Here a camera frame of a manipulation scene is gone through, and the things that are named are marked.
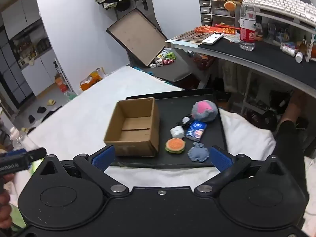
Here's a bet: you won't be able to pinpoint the blue tissue packet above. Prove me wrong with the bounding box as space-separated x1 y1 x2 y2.
186 120 207 142

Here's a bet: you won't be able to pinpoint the white keyboard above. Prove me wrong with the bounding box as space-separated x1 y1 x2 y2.
244 0 316 25

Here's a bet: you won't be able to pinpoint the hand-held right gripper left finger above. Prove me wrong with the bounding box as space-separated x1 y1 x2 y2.
37 145 130 197

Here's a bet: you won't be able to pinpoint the brown patterned board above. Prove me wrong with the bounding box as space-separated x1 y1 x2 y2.
173 31 218 43

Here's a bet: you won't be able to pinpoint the white remote control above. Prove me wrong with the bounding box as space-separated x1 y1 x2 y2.
202 33 225 45

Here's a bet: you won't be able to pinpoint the black white stitched plush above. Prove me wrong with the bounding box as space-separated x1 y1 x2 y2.
176 115 195 127

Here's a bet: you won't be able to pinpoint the grey cushion stool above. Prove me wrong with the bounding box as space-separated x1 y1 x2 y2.
131 57 192 82

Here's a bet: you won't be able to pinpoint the black desk mat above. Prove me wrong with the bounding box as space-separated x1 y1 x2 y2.
199 38 316 79

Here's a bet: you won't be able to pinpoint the white kitchen cabinets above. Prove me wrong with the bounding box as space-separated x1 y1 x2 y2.
0 0 63 109

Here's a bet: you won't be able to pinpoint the red plastic basket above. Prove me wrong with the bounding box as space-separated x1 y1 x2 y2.
190 52 215 71

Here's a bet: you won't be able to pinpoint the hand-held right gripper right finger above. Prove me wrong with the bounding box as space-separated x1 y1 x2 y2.
194 146 287 196

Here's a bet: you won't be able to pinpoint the grey-blue fabric plush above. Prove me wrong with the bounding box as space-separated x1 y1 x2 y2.
188 142 210 163

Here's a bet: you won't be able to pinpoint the person's left hand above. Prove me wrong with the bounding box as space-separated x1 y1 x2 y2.
0 173 14 230

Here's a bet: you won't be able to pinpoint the black tray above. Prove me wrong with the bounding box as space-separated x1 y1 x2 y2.
110 88 228 168

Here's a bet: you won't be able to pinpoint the white green can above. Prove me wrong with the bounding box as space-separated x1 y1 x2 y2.
155 49 171 63

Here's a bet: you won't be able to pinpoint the white monitor riser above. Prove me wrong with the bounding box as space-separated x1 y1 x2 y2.
257 7 316 62

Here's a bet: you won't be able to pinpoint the grey drawer organizer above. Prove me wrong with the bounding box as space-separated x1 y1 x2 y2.
199 0 241 27

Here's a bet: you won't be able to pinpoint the white tissue packet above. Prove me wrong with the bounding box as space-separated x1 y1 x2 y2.
170 126 185 139

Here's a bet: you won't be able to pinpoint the clear plastic bottle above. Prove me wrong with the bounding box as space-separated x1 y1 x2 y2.
10 126 34 151

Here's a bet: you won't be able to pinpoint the grey plush ball pink star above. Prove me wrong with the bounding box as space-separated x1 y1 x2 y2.
192 100 218 122

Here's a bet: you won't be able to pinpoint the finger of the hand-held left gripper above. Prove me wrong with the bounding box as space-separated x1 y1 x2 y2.
0 148 47 176

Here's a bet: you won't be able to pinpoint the red snack packet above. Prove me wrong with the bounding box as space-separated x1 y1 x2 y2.
195 26 237 34

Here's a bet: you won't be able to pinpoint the hamburger plush toy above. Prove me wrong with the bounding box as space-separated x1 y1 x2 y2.
165 138 186 155

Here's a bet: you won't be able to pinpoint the clear water bottle red label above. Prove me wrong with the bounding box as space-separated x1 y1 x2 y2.
239 0 257 51

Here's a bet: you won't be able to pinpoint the person's leg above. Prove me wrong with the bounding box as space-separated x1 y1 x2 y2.
273 89 309 158

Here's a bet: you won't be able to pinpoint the white desk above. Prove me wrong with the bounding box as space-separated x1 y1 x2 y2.
165 30 316 119

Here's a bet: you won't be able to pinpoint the brown framed board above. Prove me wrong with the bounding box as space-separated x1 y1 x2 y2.
106 8 168 68

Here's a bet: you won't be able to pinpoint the brown cardboard box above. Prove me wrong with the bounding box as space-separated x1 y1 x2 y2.
104 97 160 157

